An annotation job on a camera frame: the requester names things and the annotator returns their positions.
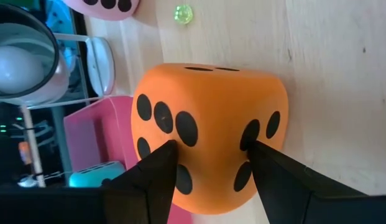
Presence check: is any pink plastic bin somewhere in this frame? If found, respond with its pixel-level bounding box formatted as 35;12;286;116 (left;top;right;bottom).
63;95;193;224

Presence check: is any large pink foam die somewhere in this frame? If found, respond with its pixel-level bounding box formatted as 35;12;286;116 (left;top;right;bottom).
62;0;140;21

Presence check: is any small light green die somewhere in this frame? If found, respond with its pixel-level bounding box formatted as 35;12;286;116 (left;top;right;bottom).
173;4;194;25

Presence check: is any black computer with green lights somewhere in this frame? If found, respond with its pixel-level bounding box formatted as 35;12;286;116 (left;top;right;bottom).
0;104;66;187

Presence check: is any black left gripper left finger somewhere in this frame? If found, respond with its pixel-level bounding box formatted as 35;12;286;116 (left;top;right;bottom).
102;139;178;224

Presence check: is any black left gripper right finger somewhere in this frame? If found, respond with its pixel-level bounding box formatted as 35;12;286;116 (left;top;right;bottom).
247;140;366;224

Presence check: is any large orange foam die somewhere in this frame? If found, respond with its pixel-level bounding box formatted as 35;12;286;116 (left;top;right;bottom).
130;63;289;215

